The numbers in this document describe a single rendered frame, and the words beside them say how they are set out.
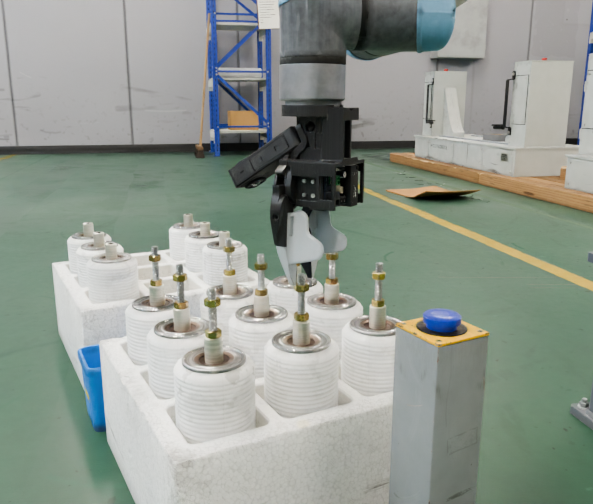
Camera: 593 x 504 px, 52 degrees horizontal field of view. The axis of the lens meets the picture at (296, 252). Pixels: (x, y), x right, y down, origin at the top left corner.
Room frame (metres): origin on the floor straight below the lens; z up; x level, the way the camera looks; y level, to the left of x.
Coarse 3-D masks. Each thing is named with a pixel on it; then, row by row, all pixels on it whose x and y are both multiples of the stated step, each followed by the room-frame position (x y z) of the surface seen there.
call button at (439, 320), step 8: (424, 312) 0.62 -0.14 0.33; (432, 312) 0.62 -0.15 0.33; (440, 312) 0.62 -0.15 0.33; (448, 312) 0.62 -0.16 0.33; (456, 312) 0.62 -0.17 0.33; (424, 320) 0.61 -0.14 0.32; (432, 320) 0.60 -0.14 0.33; (440, 320) 0.60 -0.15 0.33; (448, 320) 0.60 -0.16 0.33; (456, 320) 0.60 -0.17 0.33; (432, 328) 0.60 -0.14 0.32; (440, 328) 0.60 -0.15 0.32; (448, 328) 0.60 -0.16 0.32; (456, 328) 0.61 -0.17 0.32
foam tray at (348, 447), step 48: (144, 384) 0.75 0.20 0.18; (144, 432) 0.67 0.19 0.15; (240, 432) 0.63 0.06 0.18; (288, 432) 0.63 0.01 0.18; (336, 432) 0.66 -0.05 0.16; (384, 432) 0.70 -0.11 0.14; (144, 480) 0.69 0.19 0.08; (192, 480) 0.58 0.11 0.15; (240, 480) 0.60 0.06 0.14; (288, 480) 0.63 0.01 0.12; (336, 480) 0.66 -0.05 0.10; (384, 480) 0.70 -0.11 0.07
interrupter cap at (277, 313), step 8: (272, 304) 0.87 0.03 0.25; (240, 312) 0.83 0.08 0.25; (248, 312) 0.84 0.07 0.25; (272, 312) 0.84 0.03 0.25; (280, 312) 0.83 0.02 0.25; (240, 320) 0.81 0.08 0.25; (248, 320) 0.80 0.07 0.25; (256, 320) 0.80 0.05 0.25; (264, 320) 0.80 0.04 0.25; (272, 320) 0.80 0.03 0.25; (280, 320) 0.81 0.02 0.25
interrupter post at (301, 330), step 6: (294, 324) 0.72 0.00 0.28; (300, 324) 0.72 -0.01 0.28; (306, 324) 0.72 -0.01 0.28; (294, 330) 0.72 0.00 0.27; (300, 330) 0.72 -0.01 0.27; (306, 330) 0.72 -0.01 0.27; (294, 336) 0.72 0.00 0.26; (300, 336) 0.72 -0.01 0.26; (306, 336) 0.72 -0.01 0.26; (294, 342) 0.72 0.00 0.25; (300, 342) 0.72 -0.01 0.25; (306, 342) 0.72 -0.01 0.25
